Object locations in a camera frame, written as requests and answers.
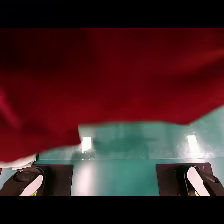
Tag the red T-shirt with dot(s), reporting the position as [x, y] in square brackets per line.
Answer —
[110, 76]

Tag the white garment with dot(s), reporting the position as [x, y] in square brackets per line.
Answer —
[18, 162]

